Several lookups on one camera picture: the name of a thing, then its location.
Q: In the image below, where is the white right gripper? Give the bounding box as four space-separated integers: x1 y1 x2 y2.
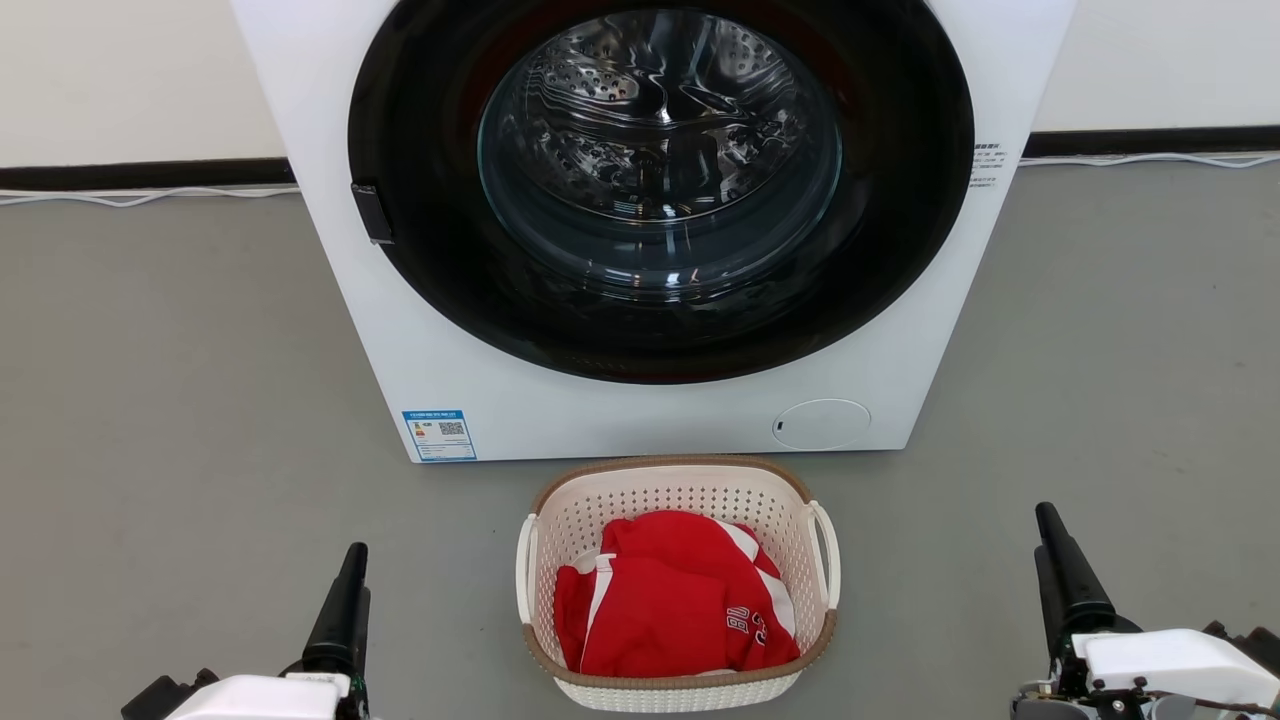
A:
1012 502 1280 720

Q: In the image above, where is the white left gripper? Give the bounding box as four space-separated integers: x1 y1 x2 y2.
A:
165 543 373 720

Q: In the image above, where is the white plastic laundry basket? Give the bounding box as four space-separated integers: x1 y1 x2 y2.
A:
515 455 842 713

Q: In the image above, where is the blue energy label sticker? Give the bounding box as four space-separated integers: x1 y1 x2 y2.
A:
402 409 478 463

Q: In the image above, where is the round white filter cover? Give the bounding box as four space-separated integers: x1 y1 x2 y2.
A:
771 399 873 451

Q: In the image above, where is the red white sports jersey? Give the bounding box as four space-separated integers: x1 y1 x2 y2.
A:
553 510 802 679

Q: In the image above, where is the white front-load washing machine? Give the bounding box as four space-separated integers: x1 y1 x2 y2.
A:
230 0 1078 464

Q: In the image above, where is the black round washing machine door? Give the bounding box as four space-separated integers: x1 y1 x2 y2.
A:
347 0 976 386

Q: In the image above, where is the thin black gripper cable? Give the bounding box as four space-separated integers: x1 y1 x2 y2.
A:
1140 689 1280 717

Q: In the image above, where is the black door handle latch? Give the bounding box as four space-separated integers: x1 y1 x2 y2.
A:
350 182 395 246

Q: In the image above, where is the white floor cable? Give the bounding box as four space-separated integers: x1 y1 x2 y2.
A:
0 184 302 209
1018 151 1280 170

